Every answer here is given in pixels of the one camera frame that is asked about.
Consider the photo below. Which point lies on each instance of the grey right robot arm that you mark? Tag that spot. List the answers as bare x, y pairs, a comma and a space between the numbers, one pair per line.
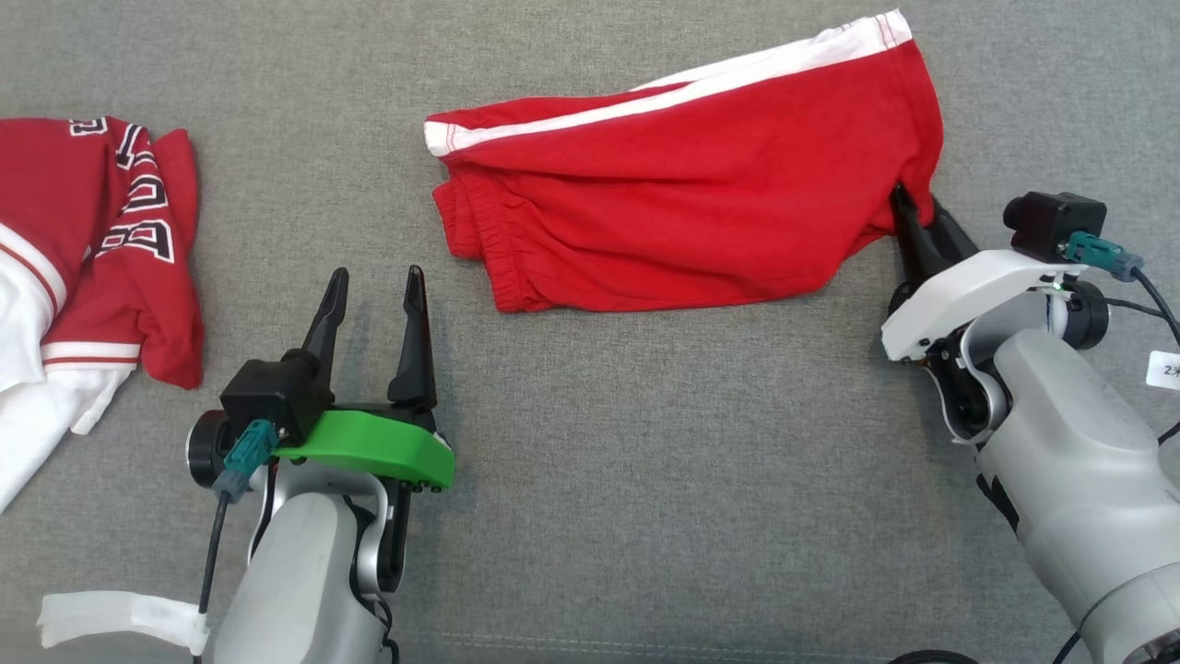
1069, 443

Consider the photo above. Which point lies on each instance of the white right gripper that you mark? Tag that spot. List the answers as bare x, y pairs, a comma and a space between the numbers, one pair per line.
959, 290

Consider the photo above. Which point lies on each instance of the red jersey white sleeves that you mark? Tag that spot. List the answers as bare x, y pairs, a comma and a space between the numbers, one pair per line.
138, 295

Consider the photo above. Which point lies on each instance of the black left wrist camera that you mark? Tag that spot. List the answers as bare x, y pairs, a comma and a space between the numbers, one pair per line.
272, 397

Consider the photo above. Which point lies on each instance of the red shorts white stripe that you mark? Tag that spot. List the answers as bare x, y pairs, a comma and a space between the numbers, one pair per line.
701, 194

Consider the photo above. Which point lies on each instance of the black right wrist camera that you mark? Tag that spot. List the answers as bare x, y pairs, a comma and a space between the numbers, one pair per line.
1051, 221

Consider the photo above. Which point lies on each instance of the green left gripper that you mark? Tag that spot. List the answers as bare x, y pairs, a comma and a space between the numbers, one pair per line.
378, 452

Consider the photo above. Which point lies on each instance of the grey fabric sofa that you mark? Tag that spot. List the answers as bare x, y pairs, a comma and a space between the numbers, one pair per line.
645, 443

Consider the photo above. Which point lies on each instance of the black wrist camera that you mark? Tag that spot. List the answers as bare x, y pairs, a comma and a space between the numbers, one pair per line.
272, 397
1051, 221

